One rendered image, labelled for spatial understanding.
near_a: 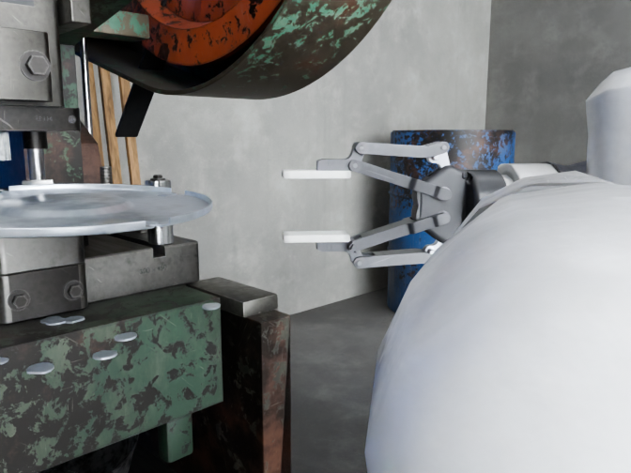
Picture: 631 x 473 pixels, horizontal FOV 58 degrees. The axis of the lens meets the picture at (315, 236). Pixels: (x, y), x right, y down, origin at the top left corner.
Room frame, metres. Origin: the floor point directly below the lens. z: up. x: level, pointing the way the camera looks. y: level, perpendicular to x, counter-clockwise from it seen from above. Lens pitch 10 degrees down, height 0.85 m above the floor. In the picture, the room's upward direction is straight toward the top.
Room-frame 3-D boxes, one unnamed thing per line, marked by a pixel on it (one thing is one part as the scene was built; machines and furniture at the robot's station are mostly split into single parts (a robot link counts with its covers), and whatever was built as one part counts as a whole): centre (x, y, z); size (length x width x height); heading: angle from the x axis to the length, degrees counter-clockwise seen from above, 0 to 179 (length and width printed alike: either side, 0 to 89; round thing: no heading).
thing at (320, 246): (0.60, -0.03, 0.73); 0.05 x 0.01 x 0.03; 96
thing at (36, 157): (0.86, 0.42, 0.81); 0.02 x 0.02 x 0.14
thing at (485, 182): (0.62, -0.15, 0.78); 0.09 x 0.07 x 0.08; 96
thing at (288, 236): (0.60, 0.00, 0.75); 0.07 x 0.03 x 0.01; 96
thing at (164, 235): (0.79, 0.22, 0.75); 0.03 x 0.03 x 0.10; 44
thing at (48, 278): (0.64, 0.31, 0.72); 0.25 x 0.14 x 0.14; 44
